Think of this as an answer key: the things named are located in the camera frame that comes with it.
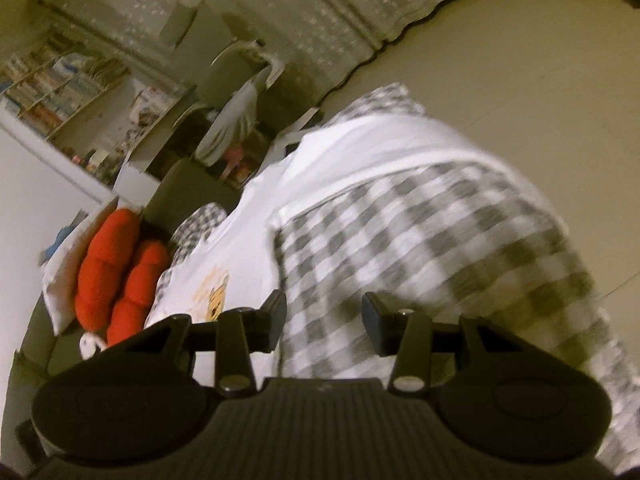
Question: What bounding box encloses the white grey pillow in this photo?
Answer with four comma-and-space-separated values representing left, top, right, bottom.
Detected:
42, 197, 118, 336

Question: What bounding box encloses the blue plush toy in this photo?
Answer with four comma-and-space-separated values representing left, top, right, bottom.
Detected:
37, 209, 88, 266

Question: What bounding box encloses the red plush cushion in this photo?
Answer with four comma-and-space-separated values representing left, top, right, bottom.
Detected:
74, 208, 140, 332
106, 240, 170, 347

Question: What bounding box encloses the white long sleeve shirt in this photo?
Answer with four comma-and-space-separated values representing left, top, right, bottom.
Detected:
143, 112, 572, 386

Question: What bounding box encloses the white plush toy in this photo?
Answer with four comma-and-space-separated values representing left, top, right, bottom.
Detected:
79, 332, 108, 361

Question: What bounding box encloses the upper red plush cushion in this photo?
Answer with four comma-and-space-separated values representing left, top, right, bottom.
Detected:
74, 208, 140, 332

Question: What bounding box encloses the lower red plush cushion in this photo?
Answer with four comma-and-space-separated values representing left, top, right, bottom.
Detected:
106, 240, 170, 347

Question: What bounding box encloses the grey white office chair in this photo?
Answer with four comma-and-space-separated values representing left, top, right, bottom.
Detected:
156, 0, 321, 168

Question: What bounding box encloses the white desk with shelves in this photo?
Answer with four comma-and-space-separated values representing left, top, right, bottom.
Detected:
1, 27, 186, 202

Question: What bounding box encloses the grey white checkered bedsheet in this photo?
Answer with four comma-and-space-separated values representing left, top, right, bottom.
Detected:
146, 84, 639, 472

